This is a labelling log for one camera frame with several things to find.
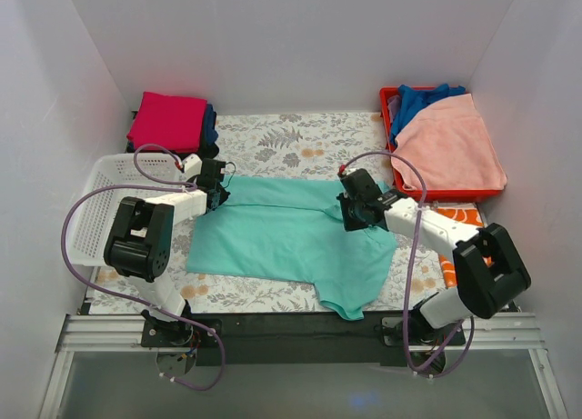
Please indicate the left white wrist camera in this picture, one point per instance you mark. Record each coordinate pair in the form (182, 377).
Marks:
(191, 163)

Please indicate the orange floral towel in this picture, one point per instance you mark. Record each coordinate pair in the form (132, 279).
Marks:
(465, 214)

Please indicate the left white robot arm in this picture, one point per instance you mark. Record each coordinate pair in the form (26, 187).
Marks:
(139, 242)

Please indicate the black folded t shirt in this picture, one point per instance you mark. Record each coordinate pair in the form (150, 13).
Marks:
(205, 151)

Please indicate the blue folded t shirt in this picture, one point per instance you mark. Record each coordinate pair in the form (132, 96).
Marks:
(209, 135)

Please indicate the white plastic basket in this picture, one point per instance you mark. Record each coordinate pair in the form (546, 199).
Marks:
(121, 175)

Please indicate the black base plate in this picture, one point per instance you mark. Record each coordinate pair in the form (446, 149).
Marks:
(282, 338)

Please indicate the blue crumpled t shirt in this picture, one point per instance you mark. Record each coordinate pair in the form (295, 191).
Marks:
(413, 100)

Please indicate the teal t shirt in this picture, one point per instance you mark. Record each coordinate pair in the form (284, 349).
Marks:
(293, 230)

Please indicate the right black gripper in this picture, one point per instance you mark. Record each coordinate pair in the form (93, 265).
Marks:
(347, 213)

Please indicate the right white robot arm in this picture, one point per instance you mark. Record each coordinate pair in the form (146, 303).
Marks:
(489, 270)

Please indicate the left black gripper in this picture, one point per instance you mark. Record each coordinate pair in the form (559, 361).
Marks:
(218, 194)

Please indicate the pink towel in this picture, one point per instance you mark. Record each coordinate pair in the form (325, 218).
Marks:
(448, 144)

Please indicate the magenta folded t shirt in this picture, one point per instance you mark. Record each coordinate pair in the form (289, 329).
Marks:
(174, 122)

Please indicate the floral table mat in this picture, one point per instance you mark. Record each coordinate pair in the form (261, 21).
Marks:
(285, 146)

